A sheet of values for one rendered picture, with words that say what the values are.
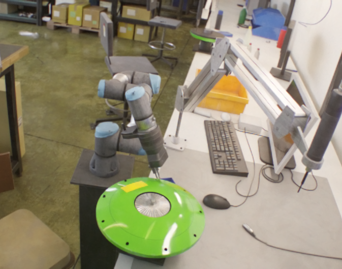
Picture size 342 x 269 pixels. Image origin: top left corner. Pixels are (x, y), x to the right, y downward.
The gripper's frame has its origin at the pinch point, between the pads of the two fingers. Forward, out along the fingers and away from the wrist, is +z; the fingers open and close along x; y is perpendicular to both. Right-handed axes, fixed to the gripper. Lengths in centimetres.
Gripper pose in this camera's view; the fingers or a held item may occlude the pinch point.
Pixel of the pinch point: (158, 178)
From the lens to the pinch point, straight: 119.1
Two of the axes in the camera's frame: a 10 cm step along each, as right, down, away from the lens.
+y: 8.9, -1.2, -4.4
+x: 3.4, -4.6, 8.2
